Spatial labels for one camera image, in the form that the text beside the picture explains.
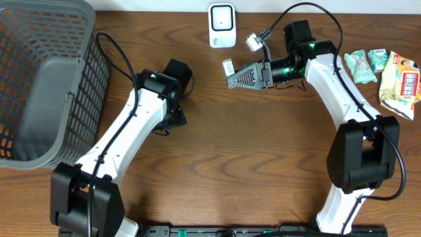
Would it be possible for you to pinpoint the dark green round-logo box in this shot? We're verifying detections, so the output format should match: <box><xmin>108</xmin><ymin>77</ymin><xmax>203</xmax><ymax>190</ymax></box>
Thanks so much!
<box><xmin>222</xmin><ymin>59</ymin><xmax>235</xmax><ymax>78</ymax></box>

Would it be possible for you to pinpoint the orange tissue pack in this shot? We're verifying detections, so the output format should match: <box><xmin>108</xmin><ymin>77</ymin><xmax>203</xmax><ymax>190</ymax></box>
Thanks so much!
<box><xmin>414</xmin><ymin>83</ymin><xmax>421</xmax><ymax>103</ymax></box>

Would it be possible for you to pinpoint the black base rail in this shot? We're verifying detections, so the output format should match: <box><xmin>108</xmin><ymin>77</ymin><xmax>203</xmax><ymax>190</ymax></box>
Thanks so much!
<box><xmin>137</xmin><ymin>224</ymin><xmax>389</xmax><ymax>237</ymax></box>

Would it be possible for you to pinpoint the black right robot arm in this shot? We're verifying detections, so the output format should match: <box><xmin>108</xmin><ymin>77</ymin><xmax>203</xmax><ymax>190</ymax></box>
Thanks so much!
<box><xmin>222</xmin><ymin>20</ymin><xmax>400</xmax><ymax>234</ymax></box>

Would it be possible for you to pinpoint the dark grey plastic basket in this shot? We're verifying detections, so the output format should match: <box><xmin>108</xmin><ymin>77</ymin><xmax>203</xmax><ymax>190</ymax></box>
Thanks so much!
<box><xmin>1</xmin><ymin>0</ymin><xmax>109</xmax><ymax>170</ymax></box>

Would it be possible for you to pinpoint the teal snack wrapper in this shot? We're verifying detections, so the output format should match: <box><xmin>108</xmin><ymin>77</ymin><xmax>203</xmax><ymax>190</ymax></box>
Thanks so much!
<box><xmin>344</xmin><ymin>49</ymin><xmax>378</xmax><ymax>84</ymax></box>

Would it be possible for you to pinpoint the small teal tissue pack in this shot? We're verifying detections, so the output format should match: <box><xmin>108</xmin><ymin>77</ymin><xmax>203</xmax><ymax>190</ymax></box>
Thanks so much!
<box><xmin>368</xmin><ymin>49</ymin><xmax>388</xmax><ymax>73</ymax></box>

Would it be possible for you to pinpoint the white barcode scanner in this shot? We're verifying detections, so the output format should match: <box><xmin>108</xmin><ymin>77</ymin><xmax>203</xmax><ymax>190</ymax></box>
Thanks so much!
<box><xmin>208</xmin><ymin>3</ymin><xmax>237</xmax><ymax>48</ymax></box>

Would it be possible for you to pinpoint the black right camera cable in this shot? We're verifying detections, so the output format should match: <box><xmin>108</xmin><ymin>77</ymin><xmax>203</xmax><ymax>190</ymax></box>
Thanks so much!
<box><xmin>259</xmin><ymin>1</ymin><xmax>407</xmax><ymax>235</ymax></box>

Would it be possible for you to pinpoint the black left camera cable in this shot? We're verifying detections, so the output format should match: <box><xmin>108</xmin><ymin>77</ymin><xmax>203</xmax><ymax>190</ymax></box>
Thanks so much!
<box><xmin>86</xmin><ymin>31</ymin><xmax>139</xmax><ymax>237</ymax></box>

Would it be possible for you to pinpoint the yellow wet wipes pack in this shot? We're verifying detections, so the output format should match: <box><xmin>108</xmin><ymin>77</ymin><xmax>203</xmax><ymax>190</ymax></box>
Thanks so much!
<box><xmin>379</xmin><ymin>51</ymin><xmax>420</xmax><ymax>120</ymax></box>

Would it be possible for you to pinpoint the black camera cable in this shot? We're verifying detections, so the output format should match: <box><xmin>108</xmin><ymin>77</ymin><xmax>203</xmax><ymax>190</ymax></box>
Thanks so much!
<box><xmin>86</xmin><ymin>31</ymin><xmax>139</xmax><ymax>237</ymax></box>
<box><xmin>259</xmin><ymin>1</ymin><xmax>407</xmax><ymax>235</ymax></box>

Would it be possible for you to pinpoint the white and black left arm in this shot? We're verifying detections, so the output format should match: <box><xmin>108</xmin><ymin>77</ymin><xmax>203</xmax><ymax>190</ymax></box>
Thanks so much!
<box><xmin>50</xmin><ymin>66</ymin><xmax>194</xmax><ymax>236</ymax></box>

